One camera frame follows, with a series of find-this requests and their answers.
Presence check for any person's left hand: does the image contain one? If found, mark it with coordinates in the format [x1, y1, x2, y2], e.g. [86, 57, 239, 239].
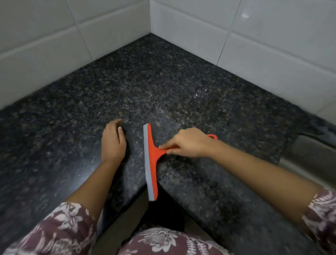
[101, 119, 127, 164]

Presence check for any person's right hand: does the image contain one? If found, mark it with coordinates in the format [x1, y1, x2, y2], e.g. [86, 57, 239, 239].
[158, 128, 216, 158]

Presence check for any orange squeegee with grey blade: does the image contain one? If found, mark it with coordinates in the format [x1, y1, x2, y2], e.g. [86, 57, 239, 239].
[143, 123, 218, 201]

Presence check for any person's left forearm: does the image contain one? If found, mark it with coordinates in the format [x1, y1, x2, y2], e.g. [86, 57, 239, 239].
[66, 159, 121, 224]

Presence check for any person's right forearm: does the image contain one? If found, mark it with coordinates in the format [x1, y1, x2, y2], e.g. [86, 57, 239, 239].
[207, 139, 324, 226]

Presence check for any floral maroon garment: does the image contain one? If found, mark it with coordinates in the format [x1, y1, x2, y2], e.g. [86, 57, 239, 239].
[0, 190, 336, 255]

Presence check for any stainless steel sink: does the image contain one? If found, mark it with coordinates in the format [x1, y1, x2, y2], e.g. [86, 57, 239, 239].
[278, 129, 336, 184]

